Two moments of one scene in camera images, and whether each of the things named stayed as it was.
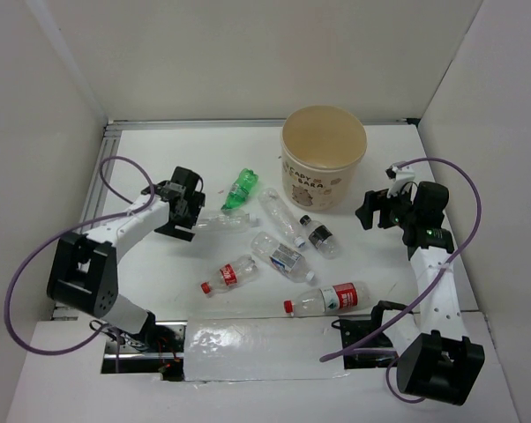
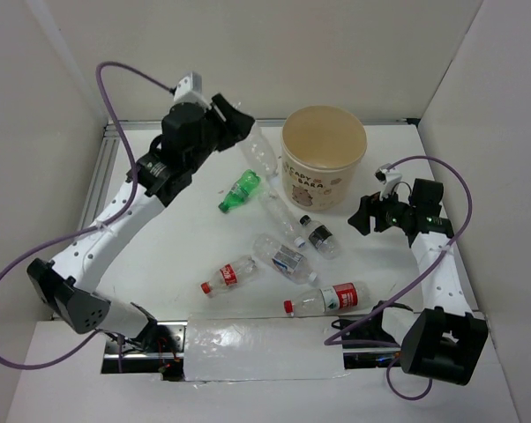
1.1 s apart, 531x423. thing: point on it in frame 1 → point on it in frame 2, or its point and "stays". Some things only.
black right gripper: (375, 200) stays
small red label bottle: (234, 274) stays
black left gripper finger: (198, 202) → (238, 124)
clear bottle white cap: (227, 221) → (259, 153)
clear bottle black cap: (320, 238) stays
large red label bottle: (335, 298) stays
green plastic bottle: (241, 189) stays
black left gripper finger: (169, 229) → (229, 139)
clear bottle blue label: (285, 258) stays
